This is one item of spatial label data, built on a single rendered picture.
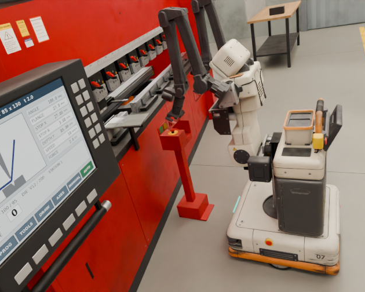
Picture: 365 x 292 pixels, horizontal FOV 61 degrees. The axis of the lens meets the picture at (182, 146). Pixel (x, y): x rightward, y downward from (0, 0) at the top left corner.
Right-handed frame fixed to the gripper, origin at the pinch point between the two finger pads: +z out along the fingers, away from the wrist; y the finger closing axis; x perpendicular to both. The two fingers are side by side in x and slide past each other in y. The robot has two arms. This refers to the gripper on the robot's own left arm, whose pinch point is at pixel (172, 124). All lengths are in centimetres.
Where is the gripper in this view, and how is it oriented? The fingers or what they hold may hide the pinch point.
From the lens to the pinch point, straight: 185.0
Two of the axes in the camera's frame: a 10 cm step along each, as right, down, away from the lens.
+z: -2.3, 7.6, 6.0
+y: -3.9, 5.0, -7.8
